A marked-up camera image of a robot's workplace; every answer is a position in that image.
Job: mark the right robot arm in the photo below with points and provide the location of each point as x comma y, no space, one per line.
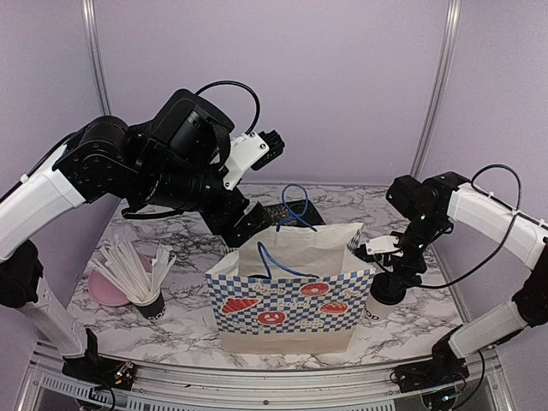
449,201

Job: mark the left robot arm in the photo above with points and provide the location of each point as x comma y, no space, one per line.
184,159

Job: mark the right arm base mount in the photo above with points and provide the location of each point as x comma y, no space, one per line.
443,368

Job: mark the left aluminium frame post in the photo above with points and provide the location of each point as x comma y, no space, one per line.
94,49

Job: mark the black floral square plate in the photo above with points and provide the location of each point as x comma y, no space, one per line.
297,213

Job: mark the aluminium front rail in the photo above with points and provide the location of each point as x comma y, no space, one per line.
170,387

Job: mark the black plastic cup lid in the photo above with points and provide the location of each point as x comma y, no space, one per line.
387,290

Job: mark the aluminium frame post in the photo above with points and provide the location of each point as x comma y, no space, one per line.
445,59
94,49

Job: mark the blue checkered paper bag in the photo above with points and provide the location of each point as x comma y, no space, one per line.
291,290

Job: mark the black cup holding straws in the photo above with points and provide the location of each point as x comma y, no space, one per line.
152,307

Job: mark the pink round plate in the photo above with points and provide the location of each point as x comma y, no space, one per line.
103,291

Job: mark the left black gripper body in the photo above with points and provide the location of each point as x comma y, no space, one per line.
221,219

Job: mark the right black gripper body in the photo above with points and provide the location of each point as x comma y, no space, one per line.
402,266

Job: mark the right aluminium frame post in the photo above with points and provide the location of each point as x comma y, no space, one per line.
445,59

